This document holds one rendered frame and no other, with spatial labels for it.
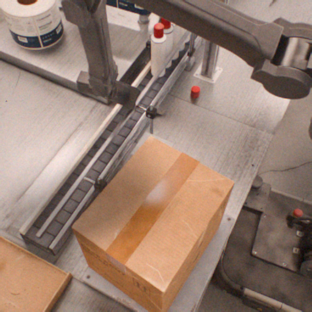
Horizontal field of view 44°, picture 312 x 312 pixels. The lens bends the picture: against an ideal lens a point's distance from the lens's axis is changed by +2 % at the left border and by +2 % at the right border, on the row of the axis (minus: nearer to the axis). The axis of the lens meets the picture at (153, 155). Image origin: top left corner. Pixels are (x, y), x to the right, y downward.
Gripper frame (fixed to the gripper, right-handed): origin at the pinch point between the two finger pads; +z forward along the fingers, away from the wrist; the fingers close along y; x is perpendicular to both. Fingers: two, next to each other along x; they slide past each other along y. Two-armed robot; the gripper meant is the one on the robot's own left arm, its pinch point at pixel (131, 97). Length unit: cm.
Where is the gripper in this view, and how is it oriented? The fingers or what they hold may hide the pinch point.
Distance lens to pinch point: 129.6
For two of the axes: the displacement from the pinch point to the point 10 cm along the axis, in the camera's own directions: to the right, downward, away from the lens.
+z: 2.9, -0.4, 9.6
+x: -3.6, 9.2, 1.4
